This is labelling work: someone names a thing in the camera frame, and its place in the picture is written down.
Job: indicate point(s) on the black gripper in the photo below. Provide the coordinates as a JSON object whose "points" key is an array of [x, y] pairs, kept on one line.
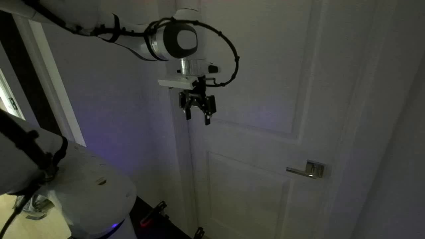
{"points": [[199, 99]]}

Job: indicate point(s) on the white panelled door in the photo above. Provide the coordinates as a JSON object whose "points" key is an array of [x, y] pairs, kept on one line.
{"points": [[265, 88]]}

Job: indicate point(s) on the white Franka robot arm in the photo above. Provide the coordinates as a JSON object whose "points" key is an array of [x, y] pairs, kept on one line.
{"points": [[83, 187]]}

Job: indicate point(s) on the black robot table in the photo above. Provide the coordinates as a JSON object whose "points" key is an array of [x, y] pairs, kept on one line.
{"points": [[159, 227]]}

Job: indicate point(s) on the black clamp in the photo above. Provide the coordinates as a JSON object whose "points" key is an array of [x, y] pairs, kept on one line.
{"points": [[199, 233]]}

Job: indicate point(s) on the white door frame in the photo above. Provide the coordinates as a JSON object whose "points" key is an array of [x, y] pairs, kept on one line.
{"points": [[179, 147]]}

